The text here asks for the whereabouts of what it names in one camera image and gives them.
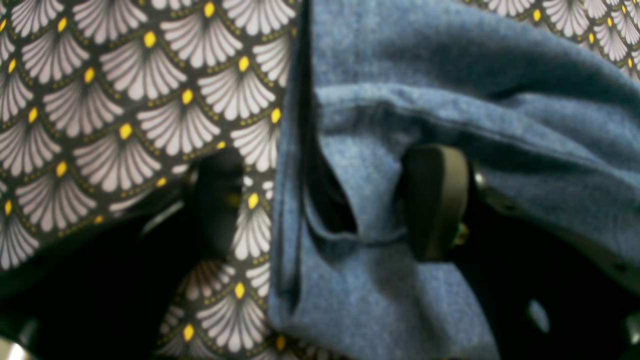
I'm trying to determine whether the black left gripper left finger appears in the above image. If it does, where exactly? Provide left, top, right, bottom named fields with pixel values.
left=1, top=148, right=243, bottom=360

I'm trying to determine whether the blue T-shirt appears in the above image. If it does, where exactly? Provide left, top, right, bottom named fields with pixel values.
left=267, top=0, right=639, bottom=360

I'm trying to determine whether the fan-patterned tablecloth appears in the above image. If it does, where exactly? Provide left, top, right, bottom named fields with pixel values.
left=0, top=0, right=640, bottom=360

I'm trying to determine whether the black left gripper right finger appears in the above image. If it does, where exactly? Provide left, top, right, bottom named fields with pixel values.
left=400, top=145, right=639, bottom=360

